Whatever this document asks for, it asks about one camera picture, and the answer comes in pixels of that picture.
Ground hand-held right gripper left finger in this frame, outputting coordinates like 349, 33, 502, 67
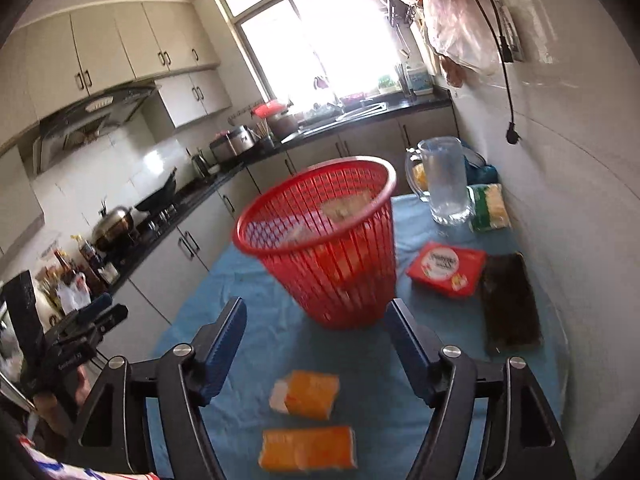
64, 296, 248, 480

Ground beige kitchen cabinets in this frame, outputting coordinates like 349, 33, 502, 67
0, 0, 233, 171
107, 107, 461, 331

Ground steel sink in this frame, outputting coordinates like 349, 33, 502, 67
335, 100, 388, 123

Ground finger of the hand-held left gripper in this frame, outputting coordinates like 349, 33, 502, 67
75, 292, 113, 321
95, 304, 130, 332

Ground steel kettle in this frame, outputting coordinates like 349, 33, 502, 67
190, 149, 213, 180

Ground striped printed clothing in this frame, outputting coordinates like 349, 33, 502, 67
17, 435, 156, 480

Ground silver rice cooker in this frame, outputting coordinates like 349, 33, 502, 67
209, 126, 258, 163

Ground clear plastic bag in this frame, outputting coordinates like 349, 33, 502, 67
320, 195, 373, 223

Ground black kitchen counter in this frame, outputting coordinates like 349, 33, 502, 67
100, 87, 453, 291

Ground yellow and green packet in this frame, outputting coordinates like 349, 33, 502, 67
467, 183, 512, 233

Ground kitchen window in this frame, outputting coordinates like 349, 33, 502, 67
210, 0, 431, 111

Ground teal cloth bag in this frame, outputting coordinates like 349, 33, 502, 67
460, 145, 499, 186

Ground hanging kitchen utensils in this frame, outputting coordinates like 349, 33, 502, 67
382, 0, 418, 56

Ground red plastic mesh basket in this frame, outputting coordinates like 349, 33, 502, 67
235, 156, 398, 332

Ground person's left hand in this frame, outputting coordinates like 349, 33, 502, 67
27, 367, 93, 441

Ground orange and white medicine box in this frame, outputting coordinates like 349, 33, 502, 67
269, 370, 341, 420

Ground black smartphone in clear case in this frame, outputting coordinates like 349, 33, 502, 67
480, 252, 544, 358

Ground blue table mat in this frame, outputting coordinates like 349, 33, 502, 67
147, 192, 563, 480

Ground steel range hood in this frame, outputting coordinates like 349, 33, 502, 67
32, 85, 161, 173

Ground black power cable with plug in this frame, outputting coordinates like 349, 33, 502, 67
467, 0, 521, 146

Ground group of condiment bottles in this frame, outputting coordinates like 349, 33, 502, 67
45, 235, 121, 313

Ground pot with red lid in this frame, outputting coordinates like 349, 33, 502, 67
250, 100, 301, 140

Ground steel cooking pot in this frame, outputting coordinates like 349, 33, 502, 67
91, 200, 137, 253

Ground red flat cardboard box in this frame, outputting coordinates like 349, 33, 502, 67
405, 241, 487, 301

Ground beige lower kitchen cabinets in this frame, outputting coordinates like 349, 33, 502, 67
107, 107, 461, 331

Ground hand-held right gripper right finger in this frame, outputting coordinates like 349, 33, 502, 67
385, 298, 573, 480

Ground hanging plastic bags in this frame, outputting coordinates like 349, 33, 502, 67
360, 0, 501, 86

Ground beige upper kitchen cabinets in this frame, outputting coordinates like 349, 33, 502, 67
0, 0, 233, 171

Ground black wok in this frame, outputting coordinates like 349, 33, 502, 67
134, 167, 180, 213

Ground white and blue carton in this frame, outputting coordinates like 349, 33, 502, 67
405, 62, 433, 96

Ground clear plastic pitcher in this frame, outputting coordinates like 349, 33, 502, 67
405, 136, 475, 226

